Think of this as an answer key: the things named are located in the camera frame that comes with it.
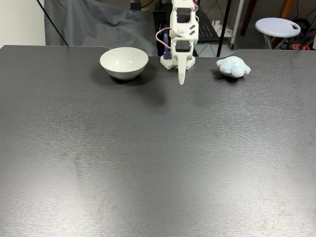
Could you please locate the skyblue plush doll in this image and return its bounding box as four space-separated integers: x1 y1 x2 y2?
216 56 251 79

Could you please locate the white bowl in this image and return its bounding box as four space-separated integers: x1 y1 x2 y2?
99 47 149 80

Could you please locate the blue table clamp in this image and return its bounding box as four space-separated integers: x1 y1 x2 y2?
162 33 173 60

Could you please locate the black perforated shelf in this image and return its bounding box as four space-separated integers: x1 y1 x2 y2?
197 9 221 42

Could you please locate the black upright pole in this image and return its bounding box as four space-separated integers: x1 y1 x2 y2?
216 0 232 58

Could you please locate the brown wooden leg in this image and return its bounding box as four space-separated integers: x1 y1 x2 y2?
240 0 257 37

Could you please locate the grey cloth backdrop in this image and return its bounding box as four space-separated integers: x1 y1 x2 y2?
44 0 159 56

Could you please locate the white round stool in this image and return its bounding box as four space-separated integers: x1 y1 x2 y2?
255 17 302 50

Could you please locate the thin black slanted pole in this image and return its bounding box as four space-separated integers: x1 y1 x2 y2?
36 0 70 47

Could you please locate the white cart frame post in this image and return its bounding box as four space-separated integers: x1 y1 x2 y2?
230 0 245 49

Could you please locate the small black camera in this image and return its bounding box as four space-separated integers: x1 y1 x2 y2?
129 0 142 12

